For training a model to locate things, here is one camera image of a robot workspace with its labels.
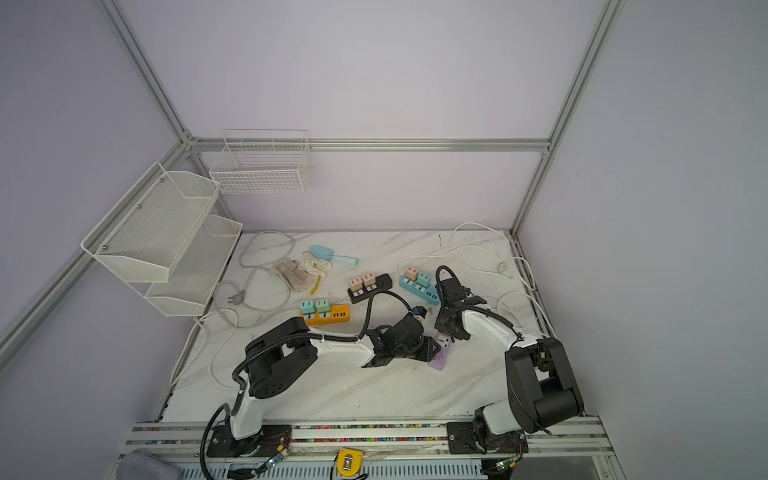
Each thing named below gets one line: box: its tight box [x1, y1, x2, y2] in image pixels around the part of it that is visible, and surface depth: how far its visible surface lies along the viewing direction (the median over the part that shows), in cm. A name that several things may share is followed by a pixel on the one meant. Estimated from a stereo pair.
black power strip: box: [347, 273, 393, 304], surface depth 103 cm
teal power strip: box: [399, 275, 440, 306], surface depth 103 cm
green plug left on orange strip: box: [300, 300, 317, 315], surface depth 92 cm
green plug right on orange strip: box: [316, 299, 331, 313], surface depth 93 cm
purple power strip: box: [427, 334, 451, 371], surface depth 87 cm
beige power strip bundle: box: [273, 251, 332, 292], surface depth 109 cm
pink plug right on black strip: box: [362, 272, 376, 287], surface depth 100 cm
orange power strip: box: [299, 304, 351, 326], surface depth 95 cm
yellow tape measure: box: [336, 448, 364, 477], surface depth 71 cm
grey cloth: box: [116, 450, 181, 480], surface depth 69 cm
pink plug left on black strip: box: [349, 277, 363, 293], surface depth 100 cm
